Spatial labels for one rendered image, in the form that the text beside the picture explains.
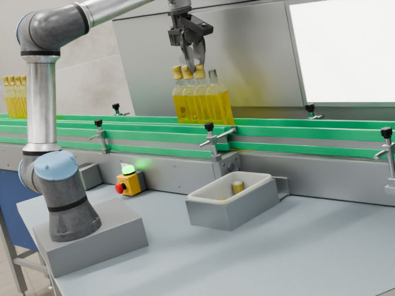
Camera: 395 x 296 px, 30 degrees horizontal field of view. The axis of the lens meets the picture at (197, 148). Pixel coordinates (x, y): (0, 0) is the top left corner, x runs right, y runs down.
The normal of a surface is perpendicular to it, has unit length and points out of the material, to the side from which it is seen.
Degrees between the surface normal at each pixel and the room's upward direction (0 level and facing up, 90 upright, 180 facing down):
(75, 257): 90
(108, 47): 90
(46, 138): 86
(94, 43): 90
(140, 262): 0
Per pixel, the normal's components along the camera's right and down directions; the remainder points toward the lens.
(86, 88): 0.35, 0.17
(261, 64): -0.71, 0.33
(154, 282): -0.22, -0.94
